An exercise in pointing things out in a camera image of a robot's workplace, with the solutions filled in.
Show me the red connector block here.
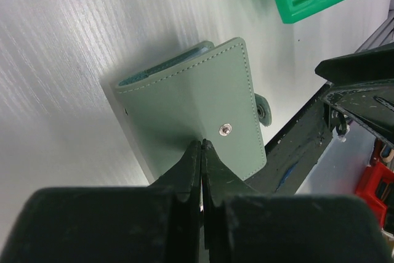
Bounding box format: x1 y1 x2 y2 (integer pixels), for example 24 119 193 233
355 161 393 228

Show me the sage green leather card holder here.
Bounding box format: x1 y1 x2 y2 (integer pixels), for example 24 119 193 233
113 38 267 180

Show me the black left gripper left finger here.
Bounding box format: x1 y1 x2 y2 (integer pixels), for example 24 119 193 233
1 141 200 262

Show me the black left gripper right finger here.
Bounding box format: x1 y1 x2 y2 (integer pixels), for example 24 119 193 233
201 140 392 262

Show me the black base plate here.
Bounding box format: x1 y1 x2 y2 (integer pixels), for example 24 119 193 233
246 84 332 195

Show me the aluminium frame rail front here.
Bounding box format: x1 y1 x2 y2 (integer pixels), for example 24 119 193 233
355 10 393 54

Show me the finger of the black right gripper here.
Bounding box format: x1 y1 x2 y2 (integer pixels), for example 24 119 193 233
315 43 393 147

